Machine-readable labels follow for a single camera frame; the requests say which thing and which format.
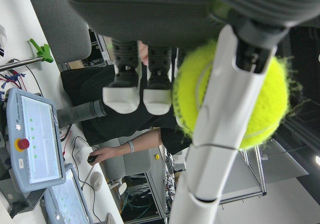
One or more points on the light blue wristband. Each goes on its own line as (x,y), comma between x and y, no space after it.
(131,146)

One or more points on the yellow round button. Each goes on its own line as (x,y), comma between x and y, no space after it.
(157,156)

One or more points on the grey white robot left hand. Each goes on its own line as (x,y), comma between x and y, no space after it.
(225,114)

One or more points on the aluminium frame enclosure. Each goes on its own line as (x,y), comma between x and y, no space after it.
(260,181)

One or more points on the yellow-green tennis ball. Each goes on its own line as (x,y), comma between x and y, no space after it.
(270,101)

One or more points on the small grey teach pendant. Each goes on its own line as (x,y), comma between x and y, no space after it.
(67,201)

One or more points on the grey fabric chair backrest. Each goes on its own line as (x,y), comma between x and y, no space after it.
(62,22)

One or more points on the grey pendant mounting bracket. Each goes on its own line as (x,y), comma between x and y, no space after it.
(15,199)

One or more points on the green plastic clamp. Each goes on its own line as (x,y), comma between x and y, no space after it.
(43,52)

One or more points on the large grey teach pendant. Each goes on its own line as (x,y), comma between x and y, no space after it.
(37,139)

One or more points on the grey office chair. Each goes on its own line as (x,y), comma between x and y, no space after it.
(127,162)

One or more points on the person's bare forearm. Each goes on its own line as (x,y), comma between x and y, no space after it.
(140,141)

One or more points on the person in black shirt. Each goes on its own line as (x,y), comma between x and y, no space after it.
(125,126)

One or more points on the black computer mouse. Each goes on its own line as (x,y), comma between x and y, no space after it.
(92,159)

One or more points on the blue tape strip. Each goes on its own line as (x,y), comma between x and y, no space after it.
(10,77)

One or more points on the person's hand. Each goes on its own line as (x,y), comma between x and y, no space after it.
(102,154)

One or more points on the shiny metal rod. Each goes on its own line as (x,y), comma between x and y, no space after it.
(17,63)

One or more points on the white computer mouse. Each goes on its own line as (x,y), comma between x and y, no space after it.
(96,180)

